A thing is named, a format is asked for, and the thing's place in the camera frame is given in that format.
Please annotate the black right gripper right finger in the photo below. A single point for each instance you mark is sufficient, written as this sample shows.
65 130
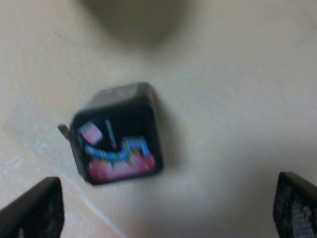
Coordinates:
295 207

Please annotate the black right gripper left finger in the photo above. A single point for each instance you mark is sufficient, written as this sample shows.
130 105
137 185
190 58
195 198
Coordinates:
38 213

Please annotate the black strawberry candy box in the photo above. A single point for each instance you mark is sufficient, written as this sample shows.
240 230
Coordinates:
115 136

